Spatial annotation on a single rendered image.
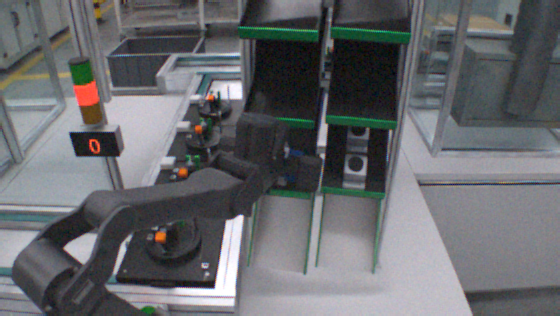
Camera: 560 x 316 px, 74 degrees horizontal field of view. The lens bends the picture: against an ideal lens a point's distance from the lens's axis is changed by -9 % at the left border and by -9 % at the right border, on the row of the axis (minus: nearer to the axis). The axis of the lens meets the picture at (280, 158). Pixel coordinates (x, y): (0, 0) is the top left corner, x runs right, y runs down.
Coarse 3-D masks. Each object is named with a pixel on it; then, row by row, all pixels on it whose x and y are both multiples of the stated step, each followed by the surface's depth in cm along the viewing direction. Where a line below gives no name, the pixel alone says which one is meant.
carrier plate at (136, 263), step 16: (208, 224) 108; (224, 224) 108; (144, 240) 102; (208, 240) 103; (128, 256) 97; (144, 256) 97; (192, 256) 98; (208, 256) 98; (128, 272) 93; (144, 272) 93; (160, 272) 93; (176, 272) 93; (192, 272) 94; (208, 272) 94
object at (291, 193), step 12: (324, 72) 90; (288, 132) 91; (300, 132) 91; (312, 132) 91; (288, 144) 89; (300, 144) 89; (312, 144) 89; (276, 192) 82; (288, 192) 81; (300, 192) 80
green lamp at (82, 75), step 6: (72, 66) 86; (78, 66) 86; (84, 66) 87; (90, 66) 88; (72, 72) 87; (78, 72) 87; (84, 72) 87; (90, 72) 89; (72, 78) 88; (78, 78) 87; (84, 78) 88; (90, 78) 89; (78, 84) 88; (84, 84) 88
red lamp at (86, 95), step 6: (90, 84) 90; (78, 90) 89; (84, 90) 89; (90, 90) 90; (96, 90) 92; (78, 96) 90; (84, 96) 90; (90, 96) 90; (96, 96) 92; (78, 102) 91; (84, 102) 91; (90, 102) 91; (96, 102) 93
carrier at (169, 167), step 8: (208, 152) 120; (168, 160) 130; (176, 160) 133; (208, 160) 122; (160, 168) 129; (168, 168) 129; (176, 168) 123; (192, 168) 119; (200, 168) 126; (160, 176) 126; (168, 176) 126; (176, 176) 123
